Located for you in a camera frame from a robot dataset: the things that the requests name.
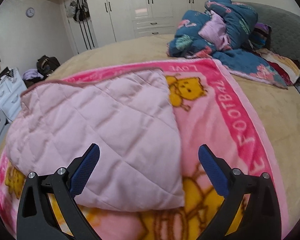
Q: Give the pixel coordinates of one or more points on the black hanging bag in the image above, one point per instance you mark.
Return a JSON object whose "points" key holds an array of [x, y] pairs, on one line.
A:
{"points": [[81, 11]]}

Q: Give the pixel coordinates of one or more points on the pink quilted jacket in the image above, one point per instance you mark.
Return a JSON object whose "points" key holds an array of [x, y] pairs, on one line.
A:
{"points": [[102, 130]]}

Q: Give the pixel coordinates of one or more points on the pink cartoon printed blanket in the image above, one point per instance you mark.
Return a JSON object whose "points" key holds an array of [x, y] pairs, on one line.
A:
{"points": [[227, 120]]}

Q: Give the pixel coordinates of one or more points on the dark bag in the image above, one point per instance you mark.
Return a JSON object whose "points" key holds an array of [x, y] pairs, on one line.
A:
{"points": [[47, 63]]}

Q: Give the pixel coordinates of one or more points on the grey padded headboard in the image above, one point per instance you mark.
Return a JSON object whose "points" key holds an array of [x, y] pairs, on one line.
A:
{"points": [[285, 32]]}

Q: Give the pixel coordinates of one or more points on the white drawer cabinet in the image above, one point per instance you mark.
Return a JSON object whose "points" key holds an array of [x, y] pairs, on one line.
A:
{"points": [[7, 90]]}

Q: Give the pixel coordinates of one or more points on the white door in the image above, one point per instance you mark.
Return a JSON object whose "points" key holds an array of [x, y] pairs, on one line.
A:
{"points": [[72, 35]]}

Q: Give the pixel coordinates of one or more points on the striped dark pillow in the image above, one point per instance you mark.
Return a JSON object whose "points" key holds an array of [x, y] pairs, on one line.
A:
{"points": [[261, 33]]}

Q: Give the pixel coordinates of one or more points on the beige bed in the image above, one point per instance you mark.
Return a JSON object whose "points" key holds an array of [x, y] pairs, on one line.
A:
{"points": [[277, 120]]}

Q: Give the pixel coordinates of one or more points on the white wardrobe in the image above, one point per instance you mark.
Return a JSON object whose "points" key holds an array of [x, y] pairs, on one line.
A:
{"points": [[125, 10]]}

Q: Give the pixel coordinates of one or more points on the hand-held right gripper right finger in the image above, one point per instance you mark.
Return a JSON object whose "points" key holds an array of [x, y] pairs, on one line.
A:
{"points": [[212, 170]]}

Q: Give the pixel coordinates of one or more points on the purple clothes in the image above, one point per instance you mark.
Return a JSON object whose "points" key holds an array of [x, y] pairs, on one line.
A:
{"points": [[32, 73]]}

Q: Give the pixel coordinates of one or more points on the blue floral quilt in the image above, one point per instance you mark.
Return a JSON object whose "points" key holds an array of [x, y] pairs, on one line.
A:
{"points": [[230, 22]]}

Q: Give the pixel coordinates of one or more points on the round wall clock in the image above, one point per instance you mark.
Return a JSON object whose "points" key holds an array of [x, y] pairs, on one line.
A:
{"points": [[30, 12]]}

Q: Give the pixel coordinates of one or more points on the grey hanging bag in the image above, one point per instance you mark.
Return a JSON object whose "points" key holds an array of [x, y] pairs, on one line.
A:
{"points": [[70, 10]]}

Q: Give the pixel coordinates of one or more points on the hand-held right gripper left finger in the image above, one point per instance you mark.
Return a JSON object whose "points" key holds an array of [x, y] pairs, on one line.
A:
{"points": [[86, 167]]}

